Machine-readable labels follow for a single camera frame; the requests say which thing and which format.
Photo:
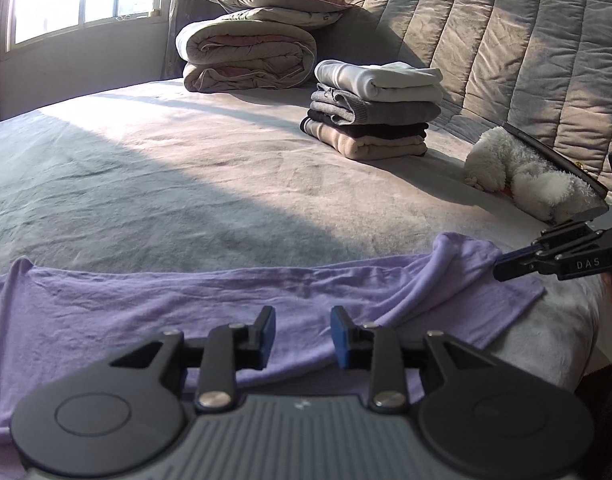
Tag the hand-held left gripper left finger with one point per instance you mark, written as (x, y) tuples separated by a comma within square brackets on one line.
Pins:
[(267, 337)]

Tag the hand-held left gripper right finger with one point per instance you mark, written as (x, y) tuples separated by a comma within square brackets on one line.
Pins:
[(341, 337)]

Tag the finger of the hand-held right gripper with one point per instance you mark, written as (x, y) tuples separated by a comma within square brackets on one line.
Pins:
[(516, 270), (528, 252)]

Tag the purple pants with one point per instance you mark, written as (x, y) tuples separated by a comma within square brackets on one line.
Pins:
[(135, 300)]

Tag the white plush toy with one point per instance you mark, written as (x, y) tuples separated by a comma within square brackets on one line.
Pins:
[(536, 180)]

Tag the tablet in dark case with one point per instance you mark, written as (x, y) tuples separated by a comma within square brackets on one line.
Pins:
[(561, 157)]

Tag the person's dark clothing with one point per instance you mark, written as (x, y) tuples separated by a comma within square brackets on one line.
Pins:
[(606, 400)]

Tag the folded black garment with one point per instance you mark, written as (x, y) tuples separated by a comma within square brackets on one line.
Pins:
[(386, 130)]

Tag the folded beige garment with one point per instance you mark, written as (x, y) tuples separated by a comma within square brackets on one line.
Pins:
[(366, 147)]

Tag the folded grey garment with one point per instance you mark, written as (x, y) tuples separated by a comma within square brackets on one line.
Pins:
[(386, 112)]

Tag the grey quilted headboard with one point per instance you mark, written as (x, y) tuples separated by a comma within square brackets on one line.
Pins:
[(486, 35)]

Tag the folded white garment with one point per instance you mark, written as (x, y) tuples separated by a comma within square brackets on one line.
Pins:
[(376, 80)]

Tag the folded beige pink quilt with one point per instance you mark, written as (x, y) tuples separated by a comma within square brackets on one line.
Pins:
[(246, 52)]

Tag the beige pillow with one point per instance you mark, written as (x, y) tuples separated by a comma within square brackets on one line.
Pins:
[(286, 17)]

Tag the window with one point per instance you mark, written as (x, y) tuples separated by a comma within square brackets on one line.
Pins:
[(60, 0)]

